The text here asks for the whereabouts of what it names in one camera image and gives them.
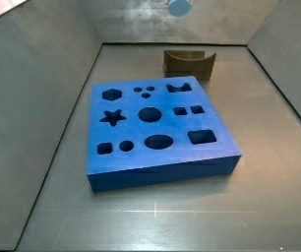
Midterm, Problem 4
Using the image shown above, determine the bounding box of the light blue oval cylinder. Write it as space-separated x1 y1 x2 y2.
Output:
169 0 191 17

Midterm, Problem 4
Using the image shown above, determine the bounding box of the blue foam shape board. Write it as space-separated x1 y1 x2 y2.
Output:
87 77 242 192

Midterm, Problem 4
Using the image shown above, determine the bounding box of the black curved fixture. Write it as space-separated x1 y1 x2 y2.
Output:
165 50 217 81

